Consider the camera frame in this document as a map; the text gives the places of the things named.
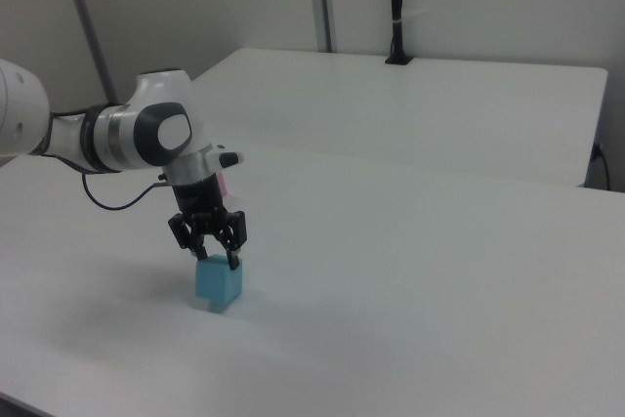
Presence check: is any white side table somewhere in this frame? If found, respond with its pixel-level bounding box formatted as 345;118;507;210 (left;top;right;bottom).
188;47;609;189

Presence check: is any black wall cable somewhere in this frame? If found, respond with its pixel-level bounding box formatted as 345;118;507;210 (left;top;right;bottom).
591;143;612;190

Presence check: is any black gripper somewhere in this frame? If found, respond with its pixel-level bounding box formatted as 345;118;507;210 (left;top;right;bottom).
167;174;247;272

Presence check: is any black camera stand pole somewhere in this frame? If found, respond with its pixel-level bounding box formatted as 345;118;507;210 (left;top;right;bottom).
384;0;416;67

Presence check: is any blue cube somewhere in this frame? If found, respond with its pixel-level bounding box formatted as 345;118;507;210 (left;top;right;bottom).
193;253;244;315

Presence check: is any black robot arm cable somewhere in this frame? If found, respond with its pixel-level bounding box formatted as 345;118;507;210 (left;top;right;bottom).
47;152;173;211

